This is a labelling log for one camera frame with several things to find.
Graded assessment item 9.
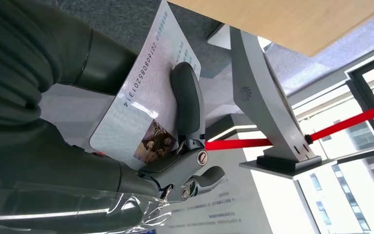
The white wall notice board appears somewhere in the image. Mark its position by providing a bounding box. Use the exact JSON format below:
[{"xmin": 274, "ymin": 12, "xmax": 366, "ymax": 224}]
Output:
[{"xmin": 161, "ymin": 152, "xmax": 273, "ymax": 234}]

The black window frame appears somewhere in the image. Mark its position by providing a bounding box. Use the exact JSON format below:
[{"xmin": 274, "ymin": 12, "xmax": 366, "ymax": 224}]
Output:
[{"xmin": 344, "ymin": 48, "xmax": 374, "ymax": 156}]

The ceiling light strip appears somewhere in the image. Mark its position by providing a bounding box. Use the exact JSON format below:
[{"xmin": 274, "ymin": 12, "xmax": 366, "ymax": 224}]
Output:
[{"xmin": 206, "ymin": 124, "xmax": 259, "ymax": 143}]

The red barrier belt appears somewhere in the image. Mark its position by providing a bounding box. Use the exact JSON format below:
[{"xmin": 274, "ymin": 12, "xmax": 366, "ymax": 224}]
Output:
[{"xmin": 205, "ymin": 100, "xmax": 374, "ymax": 152}]

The silver kiosk stand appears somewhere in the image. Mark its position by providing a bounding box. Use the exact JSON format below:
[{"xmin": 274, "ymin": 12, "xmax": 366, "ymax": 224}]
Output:
[{"xmin": 206, "ymin": 24, "xmax": 374, "ymax": 180}]

